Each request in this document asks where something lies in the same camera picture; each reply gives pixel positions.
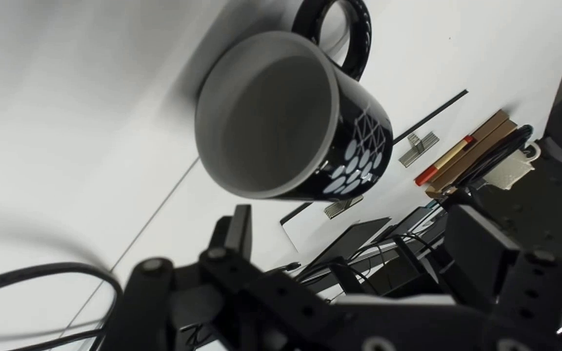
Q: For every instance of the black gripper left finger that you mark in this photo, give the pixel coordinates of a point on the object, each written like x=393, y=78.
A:
x=164, y=304

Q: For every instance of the red yellow pen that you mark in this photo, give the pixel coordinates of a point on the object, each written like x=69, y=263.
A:
x=447, y=161

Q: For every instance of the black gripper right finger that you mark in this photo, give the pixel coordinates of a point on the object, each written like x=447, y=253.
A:
x=541, y=304

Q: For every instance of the red and tan block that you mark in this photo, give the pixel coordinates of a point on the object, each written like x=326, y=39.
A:
x=483, y=138

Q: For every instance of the black pen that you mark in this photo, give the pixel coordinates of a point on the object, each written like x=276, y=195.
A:
x=496, y=152

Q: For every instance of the black mug with white pattern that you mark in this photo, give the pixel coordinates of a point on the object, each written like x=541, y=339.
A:
x=360, y=148

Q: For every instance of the white cup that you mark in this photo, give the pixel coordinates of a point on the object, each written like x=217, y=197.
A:
x=516, y=171

